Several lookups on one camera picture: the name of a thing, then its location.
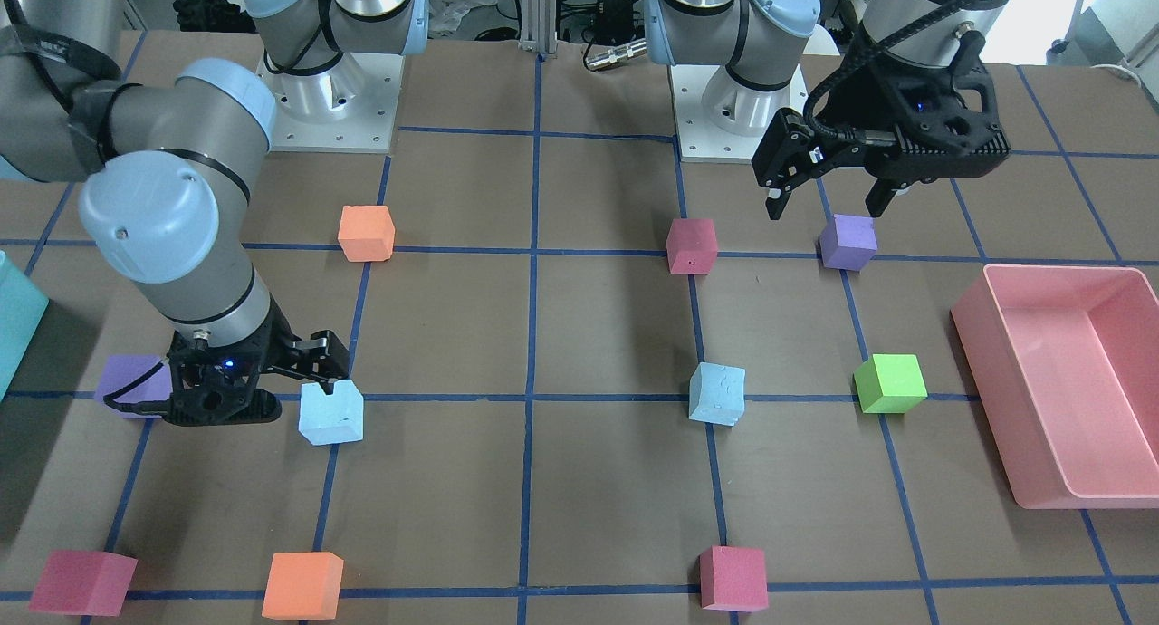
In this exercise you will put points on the far pink foam block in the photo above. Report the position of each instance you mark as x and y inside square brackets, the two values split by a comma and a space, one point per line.
[83, 583]

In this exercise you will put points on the light blue block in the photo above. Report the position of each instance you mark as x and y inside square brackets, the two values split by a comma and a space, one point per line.
[717, 394]
[332, 418]

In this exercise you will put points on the green foam block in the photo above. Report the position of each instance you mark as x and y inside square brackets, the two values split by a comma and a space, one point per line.
[889, 383]

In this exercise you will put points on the pink plastic tray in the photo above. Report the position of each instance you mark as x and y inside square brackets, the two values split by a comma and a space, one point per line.
[1065, 359]

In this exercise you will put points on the aluminium frame post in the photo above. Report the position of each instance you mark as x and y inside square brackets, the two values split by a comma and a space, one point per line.
[537, 27]

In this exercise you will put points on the pink block robot side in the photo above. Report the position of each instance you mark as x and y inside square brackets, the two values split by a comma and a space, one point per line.
[691, 246]

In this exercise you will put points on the orange block table side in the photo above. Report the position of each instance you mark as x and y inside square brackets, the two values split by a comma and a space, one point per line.
[303, 586]

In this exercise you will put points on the near purple foam block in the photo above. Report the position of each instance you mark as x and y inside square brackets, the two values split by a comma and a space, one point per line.
[848, 242]

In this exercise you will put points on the orange block robot side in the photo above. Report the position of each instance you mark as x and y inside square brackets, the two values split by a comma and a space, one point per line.
[366, 234]

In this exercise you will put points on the pink block table side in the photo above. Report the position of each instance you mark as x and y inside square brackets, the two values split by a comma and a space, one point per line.
[733, 578]

